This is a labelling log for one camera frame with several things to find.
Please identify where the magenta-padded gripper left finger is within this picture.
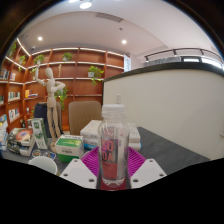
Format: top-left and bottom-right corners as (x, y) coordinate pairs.
(59, 146), (101, 190)

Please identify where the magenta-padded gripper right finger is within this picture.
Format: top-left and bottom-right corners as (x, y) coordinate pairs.
(126, 146), (168, 190)

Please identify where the clear red-labelled water bottle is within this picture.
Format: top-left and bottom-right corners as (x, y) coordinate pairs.
(97, 103), (131, 192)

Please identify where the green white flat box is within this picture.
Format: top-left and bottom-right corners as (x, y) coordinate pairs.
(54, 134), (84, 163)

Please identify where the yellow striped white mug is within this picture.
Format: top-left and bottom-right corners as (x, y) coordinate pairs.
(28, 155), (58, 176)

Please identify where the white book stack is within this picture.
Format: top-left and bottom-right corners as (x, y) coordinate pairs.
(79, 119), (143, 152)

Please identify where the tan upholstered chair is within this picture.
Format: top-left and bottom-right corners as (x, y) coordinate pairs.
(68, 100), (104, 136)

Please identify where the dark draped chair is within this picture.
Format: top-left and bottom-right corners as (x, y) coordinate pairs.
(33, 101), (63, 138)

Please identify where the wooden artist mannequin figure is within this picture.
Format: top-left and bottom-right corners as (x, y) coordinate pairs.
(34, 64), (67, 153)

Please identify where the wooden bookshelf unit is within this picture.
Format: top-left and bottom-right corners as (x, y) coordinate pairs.
(0, 36), (125, 134)

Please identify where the window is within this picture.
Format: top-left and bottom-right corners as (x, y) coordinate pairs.
(181, 57), (224, 69)

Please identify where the ceiling air vent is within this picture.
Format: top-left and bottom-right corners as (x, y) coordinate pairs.
(94, 12), (124, 23)

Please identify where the ceiling lamp with round bulbs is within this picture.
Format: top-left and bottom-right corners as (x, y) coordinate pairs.
(68, 0), (94, 10)

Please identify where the black ceiling track light rail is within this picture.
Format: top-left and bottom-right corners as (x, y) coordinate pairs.
(143, 47), (224, 64)

